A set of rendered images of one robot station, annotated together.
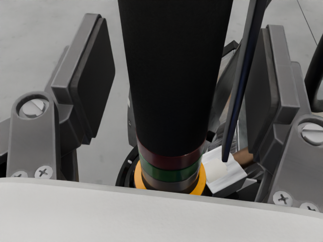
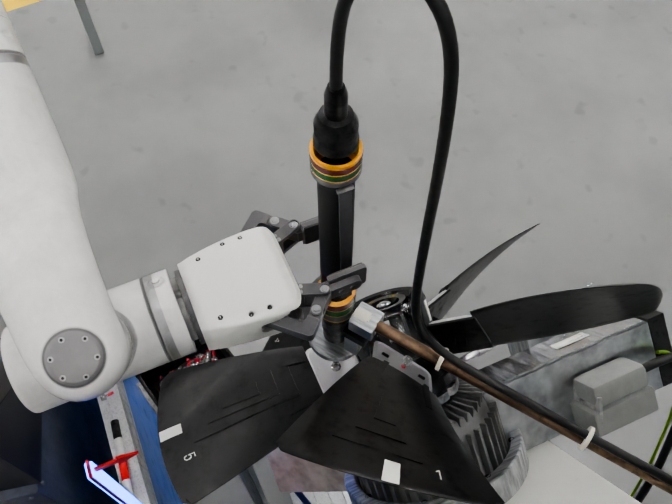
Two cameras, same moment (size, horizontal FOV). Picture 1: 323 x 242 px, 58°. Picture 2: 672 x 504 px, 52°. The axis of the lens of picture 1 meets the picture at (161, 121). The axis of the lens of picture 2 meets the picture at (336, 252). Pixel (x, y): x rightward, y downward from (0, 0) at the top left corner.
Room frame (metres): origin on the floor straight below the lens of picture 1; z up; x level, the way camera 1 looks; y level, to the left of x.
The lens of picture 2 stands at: (-0.11, -0.31, 2.09)
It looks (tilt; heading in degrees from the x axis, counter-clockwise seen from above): 59 degrees down; 58
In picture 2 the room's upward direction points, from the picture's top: straight up
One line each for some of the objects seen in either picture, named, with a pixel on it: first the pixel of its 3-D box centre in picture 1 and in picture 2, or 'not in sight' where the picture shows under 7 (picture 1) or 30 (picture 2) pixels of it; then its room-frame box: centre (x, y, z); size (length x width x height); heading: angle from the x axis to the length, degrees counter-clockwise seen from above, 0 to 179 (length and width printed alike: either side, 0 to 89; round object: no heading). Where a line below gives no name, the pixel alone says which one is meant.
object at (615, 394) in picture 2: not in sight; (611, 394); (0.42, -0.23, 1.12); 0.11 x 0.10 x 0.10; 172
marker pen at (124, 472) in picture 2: not in sight; (121, 457); (-0.27, 0.16, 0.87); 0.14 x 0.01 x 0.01; 78
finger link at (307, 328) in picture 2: not in sight; (283, 311); (0.00, -0.04, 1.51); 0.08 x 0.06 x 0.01; 101
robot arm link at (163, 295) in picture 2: not in sight; (171, 311); (-0.09, 0.02, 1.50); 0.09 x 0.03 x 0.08; 82
